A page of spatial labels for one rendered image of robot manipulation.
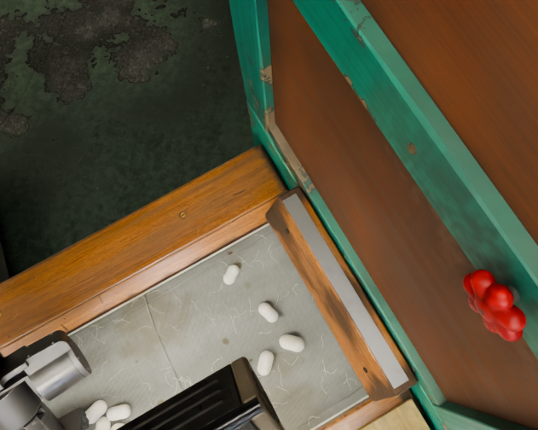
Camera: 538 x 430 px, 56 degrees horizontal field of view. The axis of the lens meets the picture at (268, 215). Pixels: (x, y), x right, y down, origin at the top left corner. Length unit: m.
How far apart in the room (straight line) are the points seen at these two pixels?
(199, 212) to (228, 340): 0.20
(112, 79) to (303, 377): 1.33
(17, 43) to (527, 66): 1.94
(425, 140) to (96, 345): 0.65
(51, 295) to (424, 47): 0.69
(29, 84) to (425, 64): 1.76
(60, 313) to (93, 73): 1.19
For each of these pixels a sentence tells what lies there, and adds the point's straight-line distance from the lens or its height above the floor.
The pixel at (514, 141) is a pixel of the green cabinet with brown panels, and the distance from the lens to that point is 0.26.
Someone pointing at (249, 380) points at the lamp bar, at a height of 1.09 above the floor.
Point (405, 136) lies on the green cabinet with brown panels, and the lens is 0.32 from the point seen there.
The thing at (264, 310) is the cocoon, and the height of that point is 0.76.
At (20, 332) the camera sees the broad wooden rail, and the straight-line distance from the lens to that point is 0.86.
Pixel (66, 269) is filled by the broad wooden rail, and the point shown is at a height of 0.76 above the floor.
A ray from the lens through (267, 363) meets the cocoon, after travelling 0.77.
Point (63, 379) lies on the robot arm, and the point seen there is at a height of 0.88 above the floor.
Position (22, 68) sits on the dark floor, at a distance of 2.01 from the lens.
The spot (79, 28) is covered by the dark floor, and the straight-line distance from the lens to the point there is 2.01.
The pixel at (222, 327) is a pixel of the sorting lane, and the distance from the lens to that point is 0.80.
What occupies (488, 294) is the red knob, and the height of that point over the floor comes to 1.25.
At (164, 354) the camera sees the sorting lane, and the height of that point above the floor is 0.74.
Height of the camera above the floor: 1.53
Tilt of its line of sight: 75 degrees down
